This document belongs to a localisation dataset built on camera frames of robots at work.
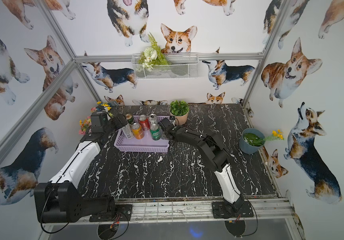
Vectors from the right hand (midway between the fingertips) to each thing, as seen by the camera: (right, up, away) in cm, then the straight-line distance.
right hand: (170, 129), depth 99 cm
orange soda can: (-21, -1, -3) cm, 21 cm away
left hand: (-29, +9, -15) cm, 33 cm away
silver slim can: (-27, -1, -2) cm, 28 cm away
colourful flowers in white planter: (-52, +4, -7) cm, 52 cm away
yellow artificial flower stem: (+58, -2, -17) cm, 61 cm away
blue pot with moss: (+51, -6, -7) cm, 52 cm away
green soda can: (-9, -1, -4) cm, 10 cm away
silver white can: (-11, +7, -3) cm, 13 cm away
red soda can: (-18, +4, +2) cm, 18 cm away
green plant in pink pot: (+6, +13, +2) cm, 14 cm away
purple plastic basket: (-15, -9, -3) cm, 18 cm away
